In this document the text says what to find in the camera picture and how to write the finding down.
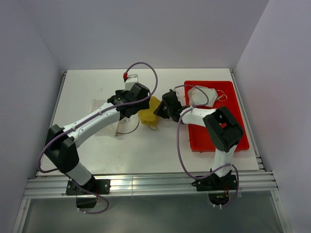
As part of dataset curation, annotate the yellow bra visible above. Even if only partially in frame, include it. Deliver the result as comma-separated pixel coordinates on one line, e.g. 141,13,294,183
138,96,160,131

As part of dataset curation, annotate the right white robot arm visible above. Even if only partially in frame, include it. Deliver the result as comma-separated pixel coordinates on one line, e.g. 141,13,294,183
154,90,244,189

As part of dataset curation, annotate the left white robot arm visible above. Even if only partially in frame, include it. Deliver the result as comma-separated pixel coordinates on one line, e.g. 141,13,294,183
43,83,150,194

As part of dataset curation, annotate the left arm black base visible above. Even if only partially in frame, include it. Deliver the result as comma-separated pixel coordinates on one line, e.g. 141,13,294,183
65,178,111,214

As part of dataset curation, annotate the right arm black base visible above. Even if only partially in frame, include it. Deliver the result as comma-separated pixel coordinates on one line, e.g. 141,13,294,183
191,171,239,208

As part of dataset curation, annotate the white folded bra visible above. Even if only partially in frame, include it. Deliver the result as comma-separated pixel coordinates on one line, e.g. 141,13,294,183
188,86,228,108

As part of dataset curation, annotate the red plastic tray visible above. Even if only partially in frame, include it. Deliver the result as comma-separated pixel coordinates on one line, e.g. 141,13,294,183
184,81,245,152

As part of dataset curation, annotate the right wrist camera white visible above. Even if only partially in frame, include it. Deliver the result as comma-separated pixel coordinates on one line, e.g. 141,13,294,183
171,88,180,97

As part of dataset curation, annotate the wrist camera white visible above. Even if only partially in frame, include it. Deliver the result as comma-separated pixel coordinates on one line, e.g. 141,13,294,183
123,72,138,90
171,88,180,97

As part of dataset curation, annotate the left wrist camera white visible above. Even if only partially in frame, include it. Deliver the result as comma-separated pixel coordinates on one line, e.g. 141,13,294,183
123,72,138,90

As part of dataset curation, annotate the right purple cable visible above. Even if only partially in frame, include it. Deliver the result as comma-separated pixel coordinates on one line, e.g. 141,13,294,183
174,84,241,208

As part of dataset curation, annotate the aluminium rail frame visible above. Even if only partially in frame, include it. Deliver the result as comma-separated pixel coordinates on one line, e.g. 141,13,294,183
14,69,292,233

